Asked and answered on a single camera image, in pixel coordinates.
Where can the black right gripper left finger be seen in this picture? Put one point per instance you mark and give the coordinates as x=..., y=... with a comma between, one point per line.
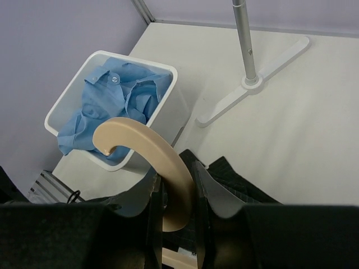
x=124, y=231

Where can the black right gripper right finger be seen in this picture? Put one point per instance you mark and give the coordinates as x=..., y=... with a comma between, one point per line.
x=231, y=233

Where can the dark striped shirt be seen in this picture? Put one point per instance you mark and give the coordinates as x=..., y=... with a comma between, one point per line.
x=225, y=175

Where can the beige hanger with dark shirt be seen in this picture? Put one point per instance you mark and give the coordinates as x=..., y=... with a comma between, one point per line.
x=161, y=156

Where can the light blue shirt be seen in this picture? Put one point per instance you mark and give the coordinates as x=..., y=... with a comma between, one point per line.
x=115, y=89

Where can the white plastic bin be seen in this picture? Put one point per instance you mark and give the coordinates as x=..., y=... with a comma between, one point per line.
x=167, y=120

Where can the silver clothes rack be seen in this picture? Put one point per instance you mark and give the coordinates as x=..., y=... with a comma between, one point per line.
x=253, y=81

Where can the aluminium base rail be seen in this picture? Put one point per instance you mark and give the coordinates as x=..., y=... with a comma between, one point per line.
x=48, y=189

